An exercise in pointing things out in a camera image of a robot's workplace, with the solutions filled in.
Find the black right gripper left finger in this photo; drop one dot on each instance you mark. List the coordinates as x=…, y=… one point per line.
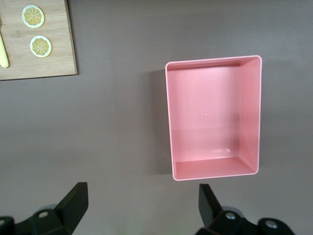
x=53, y=220

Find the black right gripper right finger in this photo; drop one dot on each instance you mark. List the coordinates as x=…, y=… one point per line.
x=220, y=222

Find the pink plastic bin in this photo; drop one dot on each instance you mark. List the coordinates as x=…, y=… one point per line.
x=207, y=117

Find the wooden cutting board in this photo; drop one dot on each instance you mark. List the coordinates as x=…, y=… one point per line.
x=58, y=61

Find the yellow fork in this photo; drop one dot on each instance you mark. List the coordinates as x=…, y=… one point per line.
x=3, y=56

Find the lemon slice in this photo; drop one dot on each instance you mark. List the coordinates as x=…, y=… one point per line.
x=41, y=46
x=33, y=16

